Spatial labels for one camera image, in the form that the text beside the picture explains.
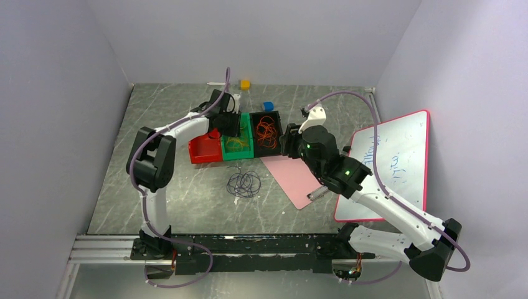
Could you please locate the orange cable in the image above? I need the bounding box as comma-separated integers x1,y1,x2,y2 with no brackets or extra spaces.
255,115,280,151

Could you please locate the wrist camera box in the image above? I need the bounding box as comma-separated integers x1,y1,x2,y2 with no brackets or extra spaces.
232,93,242,113
298,104,327,133

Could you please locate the green plastic bin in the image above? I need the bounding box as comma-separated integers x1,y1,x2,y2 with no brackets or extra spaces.
220,113,254,161

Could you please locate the yellow cube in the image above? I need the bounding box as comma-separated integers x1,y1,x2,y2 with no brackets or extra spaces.
240,80,251,90

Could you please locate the aluminium rail frame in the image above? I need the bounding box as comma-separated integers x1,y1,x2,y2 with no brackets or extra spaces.
58,235,442,298

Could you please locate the red plastic bin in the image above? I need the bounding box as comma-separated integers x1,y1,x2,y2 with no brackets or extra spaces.
188,129,223,164

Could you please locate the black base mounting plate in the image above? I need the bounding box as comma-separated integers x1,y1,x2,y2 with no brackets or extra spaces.
130,233,375,275

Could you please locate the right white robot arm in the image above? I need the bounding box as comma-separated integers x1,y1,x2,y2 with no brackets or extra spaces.
279,123,462,282

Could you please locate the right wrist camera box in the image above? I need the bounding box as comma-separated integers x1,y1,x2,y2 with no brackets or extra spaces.
298,104,327,133

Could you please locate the black plastic bin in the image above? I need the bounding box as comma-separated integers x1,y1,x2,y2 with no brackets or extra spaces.
249,111,283,158

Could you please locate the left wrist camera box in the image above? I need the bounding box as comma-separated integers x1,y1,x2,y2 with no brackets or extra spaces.
232,93,242,113

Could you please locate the blue cube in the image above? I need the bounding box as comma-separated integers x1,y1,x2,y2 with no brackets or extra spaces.
262,102,275,112

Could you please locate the purple cable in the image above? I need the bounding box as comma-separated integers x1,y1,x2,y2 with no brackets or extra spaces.
225,166,262,199

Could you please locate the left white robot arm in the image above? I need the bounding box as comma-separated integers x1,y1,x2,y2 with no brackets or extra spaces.
126,89,241,259

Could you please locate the pink-framed whiteboard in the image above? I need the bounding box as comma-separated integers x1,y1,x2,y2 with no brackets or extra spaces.
349,110,430,211

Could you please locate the pink clipboard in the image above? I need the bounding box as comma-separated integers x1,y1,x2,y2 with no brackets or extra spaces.
260,156,329,210

